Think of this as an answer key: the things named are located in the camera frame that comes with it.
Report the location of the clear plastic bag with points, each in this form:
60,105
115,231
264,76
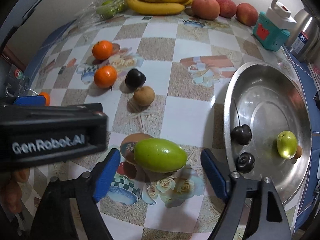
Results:
87,15

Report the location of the clear glass mug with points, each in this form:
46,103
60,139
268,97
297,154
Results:
18,80

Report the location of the green mango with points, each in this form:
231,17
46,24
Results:
160,155
287,145

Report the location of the white power strip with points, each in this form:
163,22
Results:
280,16

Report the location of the small orange tangerine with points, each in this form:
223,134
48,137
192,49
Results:
45,98

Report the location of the small orange-brown fruit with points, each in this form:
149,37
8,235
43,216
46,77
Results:
298,152

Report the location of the brown kiwi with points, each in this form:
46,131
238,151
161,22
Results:
128,142
143,95

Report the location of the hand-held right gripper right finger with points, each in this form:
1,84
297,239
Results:
215,177

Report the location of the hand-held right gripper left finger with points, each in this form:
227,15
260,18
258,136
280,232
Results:
107,175

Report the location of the round steel basin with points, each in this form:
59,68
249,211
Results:
270,105

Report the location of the red apple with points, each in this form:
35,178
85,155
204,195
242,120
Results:
226,6
205,8
247,14

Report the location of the stainless steel thermos jug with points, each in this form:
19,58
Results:
306,37

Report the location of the teal plastic box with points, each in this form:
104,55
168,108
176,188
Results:
268,33

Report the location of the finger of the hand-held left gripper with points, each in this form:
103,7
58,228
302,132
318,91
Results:
30,101

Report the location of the person's left hand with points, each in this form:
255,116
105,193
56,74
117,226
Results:
12,190

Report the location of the dark plum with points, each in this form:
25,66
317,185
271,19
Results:
135,79
241,135
245,163

